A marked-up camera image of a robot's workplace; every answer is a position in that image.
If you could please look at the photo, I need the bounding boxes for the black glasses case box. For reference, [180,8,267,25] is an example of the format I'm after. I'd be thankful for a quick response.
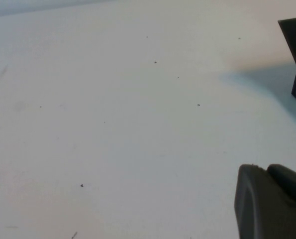
[278,16,296,110]

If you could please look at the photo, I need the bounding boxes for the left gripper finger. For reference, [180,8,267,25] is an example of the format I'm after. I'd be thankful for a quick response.
[234,163,296,239]

